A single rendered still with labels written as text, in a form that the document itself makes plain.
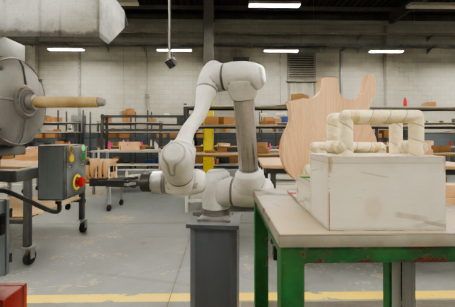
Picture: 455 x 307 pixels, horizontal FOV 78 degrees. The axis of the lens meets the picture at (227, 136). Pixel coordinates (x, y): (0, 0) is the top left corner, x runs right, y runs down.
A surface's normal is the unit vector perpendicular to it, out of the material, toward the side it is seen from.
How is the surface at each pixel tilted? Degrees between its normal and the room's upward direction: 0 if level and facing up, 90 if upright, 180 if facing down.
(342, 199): 90
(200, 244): 90
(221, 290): 90
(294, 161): 90
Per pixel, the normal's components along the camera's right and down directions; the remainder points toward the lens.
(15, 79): 0.99, -0.12
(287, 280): 0.02, -0.02
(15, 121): 0.99, 0.12
